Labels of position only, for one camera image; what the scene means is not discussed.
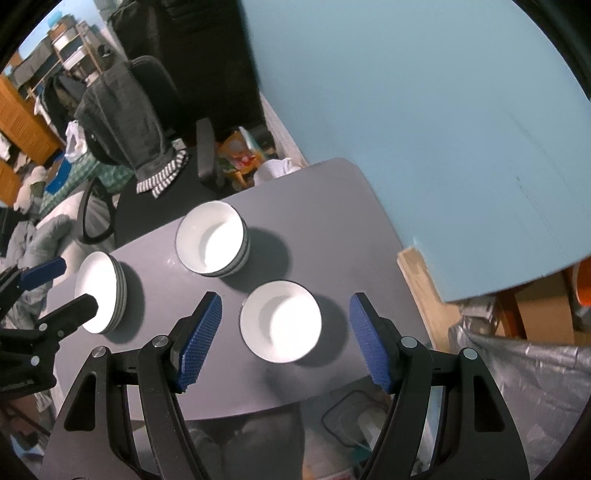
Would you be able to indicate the crumpled white bag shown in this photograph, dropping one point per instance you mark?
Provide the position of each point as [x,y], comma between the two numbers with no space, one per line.
[277,168]

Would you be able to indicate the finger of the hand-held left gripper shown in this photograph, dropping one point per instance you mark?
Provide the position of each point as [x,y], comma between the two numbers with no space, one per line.
[44,272]
[69,314]

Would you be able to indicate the silver plastic sheet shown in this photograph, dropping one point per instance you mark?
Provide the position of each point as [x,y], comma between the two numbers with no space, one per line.
[531,383]

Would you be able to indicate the wooden wardrobe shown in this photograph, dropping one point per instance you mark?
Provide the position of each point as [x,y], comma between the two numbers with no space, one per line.
[23,115]

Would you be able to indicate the black hanging coat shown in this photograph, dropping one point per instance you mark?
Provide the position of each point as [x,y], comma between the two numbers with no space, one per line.
[203,69]

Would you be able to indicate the grey puffy duvet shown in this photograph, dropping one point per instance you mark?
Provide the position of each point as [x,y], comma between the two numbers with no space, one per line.
[41,235]

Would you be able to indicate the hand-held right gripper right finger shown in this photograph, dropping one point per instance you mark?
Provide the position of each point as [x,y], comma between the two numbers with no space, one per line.
[371,344]

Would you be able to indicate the black office chair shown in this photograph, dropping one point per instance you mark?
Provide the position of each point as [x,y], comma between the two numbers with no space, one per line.
[184,203]

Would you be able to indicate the white plastic bag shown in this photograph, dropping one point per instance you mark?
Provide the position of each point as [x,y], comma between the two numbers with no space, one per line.
[74,143]

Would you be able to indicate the clear container with black rim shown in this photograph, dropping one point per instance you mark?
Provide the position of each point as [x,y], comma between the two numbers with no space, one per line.
[341,415]

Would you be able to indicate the cardboard box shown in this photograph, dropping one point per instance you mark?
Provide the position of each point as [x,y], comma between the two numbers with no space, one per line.
[540,304]

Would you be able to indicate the wooden board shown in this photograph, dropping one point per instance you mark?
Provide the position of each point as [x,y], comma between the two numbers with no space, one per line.
[425,286]

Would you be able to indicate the metal shelf rack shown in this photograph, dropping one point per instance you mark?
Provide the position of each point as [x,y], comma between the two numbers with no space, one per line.
[69,46]

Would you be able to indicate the green checked tablecloth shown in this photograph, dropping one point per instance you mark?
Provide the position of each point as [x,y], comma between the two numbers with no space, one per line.
[74,173]

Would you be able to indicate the blue flat box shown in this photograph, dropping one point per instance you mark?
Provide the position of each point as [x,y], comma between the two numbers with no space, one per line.
[60,177]

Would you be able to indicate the grey pants with striped cuffs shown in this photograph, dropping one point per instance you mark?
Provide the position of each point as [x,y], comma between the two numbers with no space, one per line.
[124,120]

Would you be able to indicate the colourful toy box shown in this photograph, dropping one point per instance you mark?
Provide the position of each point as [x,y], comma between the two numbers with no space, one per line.
[238,154]

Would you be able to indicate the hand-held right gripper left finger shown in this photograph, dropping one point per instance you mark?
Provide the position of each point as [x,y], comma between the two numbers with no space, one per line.
[198,341]

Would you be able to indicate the dark hanging clothes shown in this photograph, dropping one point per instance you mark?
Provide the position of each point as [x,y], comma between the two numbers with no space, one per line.
[60,101]

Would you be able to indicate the beige clothes pile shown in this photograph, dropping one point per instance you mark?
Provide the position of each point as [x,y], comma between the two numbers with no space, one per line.
[30,184]

